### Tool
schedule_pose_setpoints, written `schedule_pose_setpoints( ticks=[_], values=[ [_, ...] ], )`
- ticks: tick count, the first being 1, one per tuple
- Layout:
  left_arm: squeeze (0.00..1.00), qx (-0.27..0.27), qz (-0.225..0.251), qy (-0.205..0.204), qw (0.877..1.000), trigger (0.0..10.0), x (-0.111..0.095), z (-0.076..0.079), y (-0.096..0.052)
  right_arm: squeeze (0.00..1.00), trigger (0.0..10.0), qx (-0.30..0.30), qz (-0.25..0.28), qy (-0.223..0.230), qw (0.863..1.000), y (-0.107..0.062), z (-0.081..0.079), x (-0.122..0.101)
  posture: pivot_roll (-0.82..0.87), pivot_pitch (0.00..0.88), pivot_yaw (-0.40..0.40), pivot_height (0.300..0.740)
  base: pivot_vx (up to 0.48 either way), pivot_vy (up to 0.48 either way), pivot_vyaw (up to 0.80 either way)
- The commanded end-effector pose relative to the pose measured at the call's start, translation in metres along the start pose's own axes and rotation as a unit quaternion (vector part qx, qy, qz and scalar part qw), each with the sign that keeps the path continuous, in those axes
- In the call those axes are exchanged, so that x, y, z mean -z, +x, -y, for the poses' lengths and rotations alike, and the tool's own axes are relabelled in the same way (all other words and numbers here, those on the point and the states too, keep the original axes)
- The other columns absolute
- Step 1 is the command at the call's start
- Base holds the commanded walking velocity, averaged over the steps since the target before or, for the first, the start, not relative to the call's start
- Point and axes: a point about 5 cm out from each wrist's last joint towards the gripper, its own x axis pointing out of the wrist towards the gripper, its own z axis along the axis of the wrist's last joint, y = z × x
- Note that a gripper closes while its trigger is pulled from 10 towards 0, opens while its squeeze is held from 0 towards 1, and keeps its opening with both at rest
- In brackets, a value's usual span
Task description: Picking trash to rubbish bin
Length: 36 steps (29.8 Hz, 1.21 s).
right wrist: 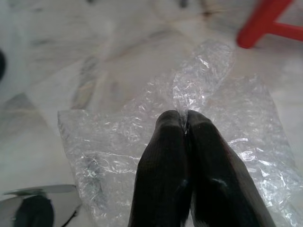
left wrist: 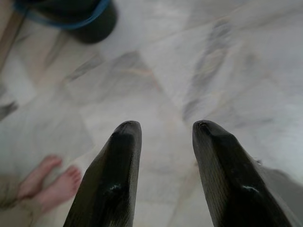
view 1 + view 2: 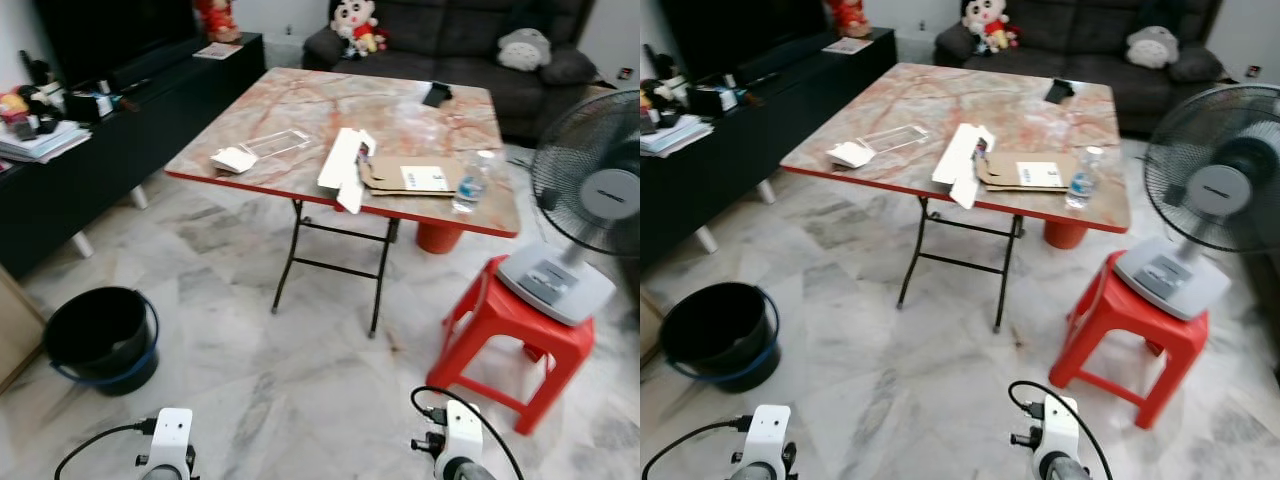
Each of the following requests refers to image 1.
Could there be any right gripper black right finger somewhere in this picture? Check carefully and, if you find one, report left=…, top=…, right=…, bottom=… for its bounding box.
left=186, top=110, right=276, bottom=227

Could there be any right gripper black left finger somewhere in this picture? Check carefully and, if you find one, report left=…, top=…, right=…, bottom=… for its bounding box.
left=127, top=110, right=192, bottom=227

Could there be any clear bubble wrap sheet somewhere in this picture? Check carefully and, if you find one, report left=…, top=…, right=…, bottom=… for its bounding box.
left=57, top=39, right=303, bottom=227

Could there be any black silver robot foot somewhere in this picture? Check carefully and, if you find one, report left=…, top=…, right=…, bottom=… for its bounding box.
left=0, top=184, right=82, bottom=227

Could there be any red plastic stool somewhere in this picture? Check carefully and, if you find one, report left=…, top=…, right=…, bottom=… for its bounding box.
left=236, top=0, right=303, bottom=49

